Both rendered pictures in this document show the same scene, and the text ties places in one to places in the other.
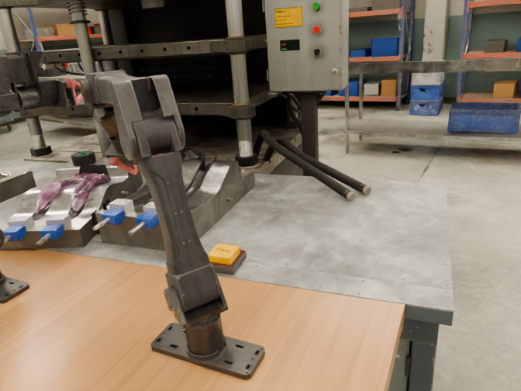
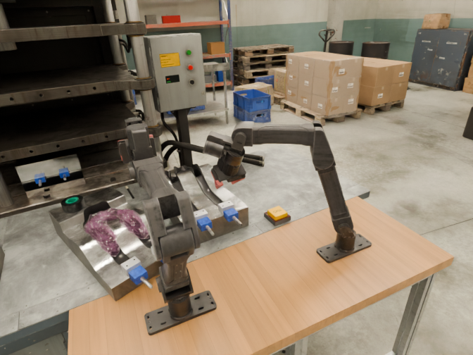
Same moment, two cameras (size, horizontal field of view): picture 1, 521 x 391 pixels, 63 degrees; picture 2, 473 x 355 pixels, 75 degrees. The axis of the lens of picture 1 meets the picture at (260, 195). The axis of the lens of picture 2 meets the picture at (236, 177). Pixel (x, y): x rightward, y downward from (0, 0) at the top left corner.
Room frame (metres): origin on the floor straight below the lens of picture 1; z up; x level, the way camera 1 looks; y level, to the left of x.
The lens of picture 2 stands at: (0.33, 1.01, 1.55)
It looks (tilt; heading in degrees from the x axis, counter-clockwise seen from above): 28 degrees down; 310
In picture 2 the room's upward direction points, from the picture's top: 3 degrees counter-clockwise
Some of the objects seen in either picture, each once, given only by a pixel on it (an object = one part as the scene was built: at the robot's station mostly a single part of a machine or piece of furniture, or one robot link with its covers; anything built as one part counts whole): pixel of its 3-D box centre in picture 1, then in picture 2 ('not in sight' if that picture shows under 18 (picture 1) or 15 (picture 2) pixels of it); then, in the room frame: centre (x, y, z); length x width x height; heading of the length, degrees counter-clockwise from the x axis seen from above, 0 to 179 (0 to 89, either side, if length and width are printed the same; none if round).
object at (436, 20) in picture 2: not in sight; (436, 20); (1.61, -7.25, 1.26); 0.42 x 0.33 x 0.29; 148
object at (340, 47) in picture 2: not in sight; (339, 61); (3.42, -6.79, 0.44); 0.59 x 0.59 x 0.88
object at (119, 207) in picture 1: (111, 218); (205, 225); (1.00, 0.39, 0.89); 0.13 x 0.05 x 0.05; 158
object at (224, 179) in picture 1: (185, 190); (193, 193); (1.23, 0.23, 0.87); 0.50 x 0.26 x 0.14; 158
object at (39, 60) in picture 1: (39, 72); (136, 134); (1.11, 0.53, 1.25); 0.07 x 0.06 x 0.11; 63
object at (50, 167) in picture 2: (172, 128); (51, 158); (2.18, 0.43, 0.87); 0.50 x 0.27 x 0.17; 158
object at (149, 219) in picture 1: (146, 222); (232, 215); (0.96, 0.29, 0.89); 0.13 x 0.05 x 0.05; 158
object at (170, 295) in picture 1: (195, 299); (345, 225); (0.60, 0.12, 0.90); 0.09 x 0.06 x 0.06; 121
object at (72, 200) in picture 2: (83, 158); (73, 203); (1.49, 0.63, 0.93); 0.08 x 0.08 x 0.04
